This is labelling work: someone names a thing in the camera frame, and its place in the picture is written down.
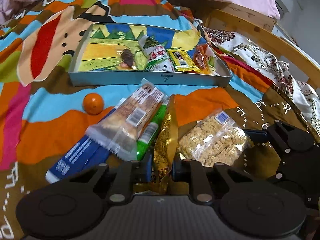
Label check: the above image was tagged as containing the green corn sausage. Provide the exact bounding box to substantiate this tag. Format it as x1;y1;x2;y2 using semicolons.
136;95;170;161

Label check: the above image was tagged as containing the orange red snack packet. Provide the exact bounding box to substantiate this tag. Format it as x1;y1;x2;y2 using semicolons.
193;44;217;75

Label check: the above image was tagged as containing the colourful cartoon blanket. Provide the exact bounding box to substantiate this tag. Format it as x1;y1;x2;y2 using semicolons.
0;0;316;240

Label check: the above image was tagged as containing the floral quilt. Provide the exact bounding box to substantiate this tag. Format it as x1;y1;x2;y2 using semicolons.
195;19;319;137

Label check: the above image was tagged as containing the white green snack packet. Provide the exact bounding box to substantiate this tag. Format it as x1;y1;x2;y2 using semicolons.
138;35;175;72

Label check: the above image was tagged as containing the clear puffed rice packet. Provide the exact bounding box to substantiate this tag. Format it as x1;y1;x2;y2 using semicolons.
177;109;253;167

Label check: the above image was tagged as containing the brown date snack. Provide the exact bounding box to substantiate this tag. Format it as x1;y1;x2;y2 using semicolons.
120;49;134;68

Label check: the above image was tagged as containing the gold snack packet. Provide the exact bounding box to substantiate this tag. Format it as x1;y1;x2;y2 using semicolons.
134;95;178;194

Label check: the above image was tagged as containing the clear biscuit packet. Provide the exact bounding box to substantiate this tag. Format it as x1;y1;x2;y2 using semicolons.
86;79;165;161

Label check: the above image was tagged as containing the orange tangerine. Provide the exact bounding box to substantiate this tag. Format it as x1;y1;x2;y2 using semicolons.
82;93;104;115

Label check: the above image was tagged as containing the blue snack packet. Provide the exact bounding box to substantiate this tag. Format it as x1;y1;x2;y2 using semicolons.
45;97;127;184

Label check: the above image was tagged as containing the yellow snack packet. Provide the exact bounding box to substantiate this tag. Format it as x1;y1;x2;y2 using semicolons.
167;49;200;74

